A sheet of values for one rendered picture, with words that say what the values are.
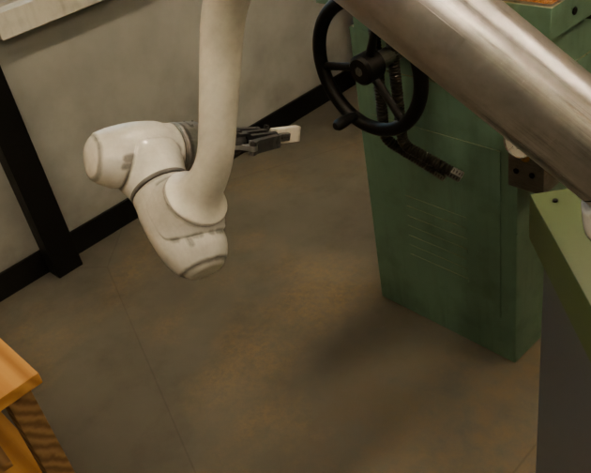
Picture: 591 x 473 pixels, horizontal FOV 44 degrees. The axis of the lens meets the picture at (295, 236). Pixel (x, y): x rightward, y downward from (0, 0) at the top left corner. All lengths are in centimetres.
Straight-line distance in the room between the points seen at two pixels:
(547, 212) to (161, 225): 59
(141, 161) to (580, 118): 67
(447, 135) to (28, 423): 102
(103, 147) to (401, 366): 104
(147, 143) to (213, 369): 95
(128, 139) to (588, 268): 71
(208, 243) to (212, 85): 24
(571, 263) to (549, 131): 37
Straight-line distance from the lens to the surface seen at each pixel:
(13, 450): 177
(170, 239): 110
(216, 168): 104
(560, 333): 123
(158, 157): 117
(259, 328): 208
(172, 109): 272
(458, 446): 173
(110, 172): 116
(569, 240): 113
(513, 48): 74
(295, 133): 143
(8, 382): 137
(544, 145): 76
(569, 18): 144
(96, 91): 254
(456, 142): 161
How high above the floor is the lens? 136
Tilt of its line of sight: 34 degrees down
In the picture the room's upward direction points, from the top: 11 degrees counter-clockwise
